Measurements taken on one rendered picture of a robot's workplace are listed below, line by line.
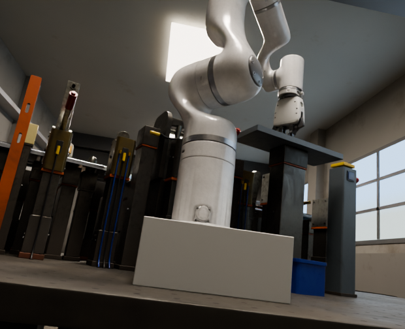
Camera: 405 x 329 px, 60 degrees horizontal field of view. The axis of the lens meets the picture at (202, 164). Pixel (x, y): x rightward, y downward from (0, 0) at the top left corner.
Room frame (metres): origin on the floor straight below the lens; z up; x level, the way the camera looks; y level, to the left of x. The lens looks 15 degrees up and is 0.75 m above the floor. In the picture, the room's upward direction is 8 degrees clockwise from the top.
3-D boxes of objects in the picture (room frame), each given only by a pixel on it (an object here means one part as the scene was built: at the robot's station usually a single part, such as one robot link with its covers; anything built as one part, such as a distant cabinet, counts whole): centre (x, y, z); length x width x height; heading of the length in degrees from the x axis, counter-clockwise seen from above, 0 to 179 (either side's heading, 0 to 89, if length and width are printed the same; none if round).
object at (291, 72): (1.14, -0.27, 1.44); 0.09 x 0.08 x 0.13; 51
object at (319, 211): (1.43, -0.54, 0.88); 0.12 x 0.07 x 0.36; 26
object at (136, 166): (1.04, 0.18, 0.91); 0.07 x 0.05 x 0.42; 26
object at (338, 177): (1.25, -0.52, 0.92); 0.08 x 0.08 x 0.44; 26
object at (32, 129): (0.97, 0.50, 0.88); 0.04 x 0.04 x 0.37; 26
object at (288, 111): (1.14, -0.28, 1.29); 0.10 x 0.07 x 0.11; 46
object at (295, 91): (1.14, -0.28, 1.35); 0.09 x 0.08 x 0.03; 46
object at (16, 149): (0.94, 0.51, 0.95); 0.03 x 0.01 x 0.50; 116
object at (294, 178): (1.13, -0.28, 0.92); 0.10 x 0.08 x 0.45; 116
